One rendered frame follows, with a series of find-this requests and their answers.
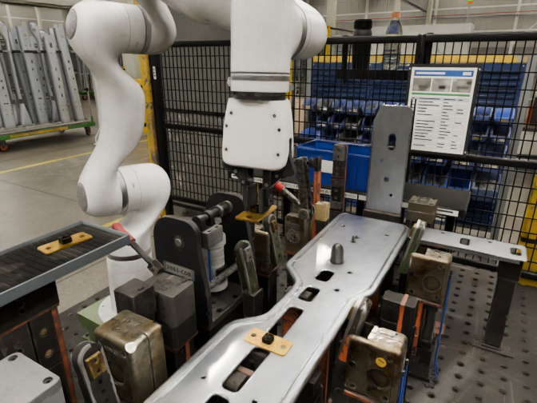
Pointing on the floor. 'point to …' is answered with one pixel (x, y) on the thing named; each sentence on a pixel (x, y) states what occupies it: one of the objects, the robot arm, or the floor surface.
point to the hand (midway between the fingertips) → (257, 197)
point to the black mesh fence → (352, 120)
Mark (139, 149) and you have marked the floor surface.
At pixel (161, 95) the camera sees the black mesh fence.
